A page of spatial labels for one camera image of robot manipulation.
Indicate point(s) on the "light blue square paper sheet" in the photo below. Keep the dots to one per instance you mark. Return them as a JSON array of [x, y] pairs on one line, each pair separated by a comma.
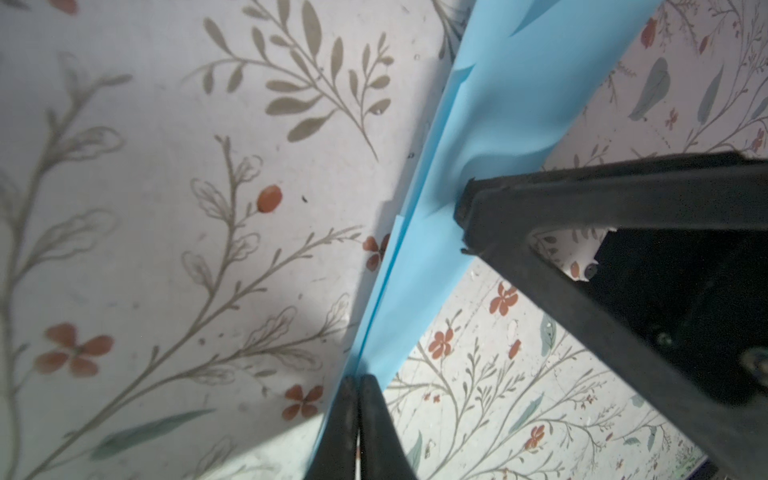
[[524, 71]]

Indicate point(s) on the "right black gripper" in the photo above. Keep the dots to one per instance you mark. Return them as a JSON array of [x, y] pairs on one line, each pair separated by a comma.
[[659, 268]]

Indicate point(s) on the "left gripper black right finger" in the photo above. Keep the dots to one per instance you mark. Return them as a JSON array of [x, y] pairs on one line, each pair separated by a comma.
[[382, 455]]

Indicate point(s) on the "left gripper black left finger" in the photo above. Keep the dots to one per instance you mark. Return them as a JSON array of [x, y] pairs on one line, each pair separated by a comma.
[[335, 457]]

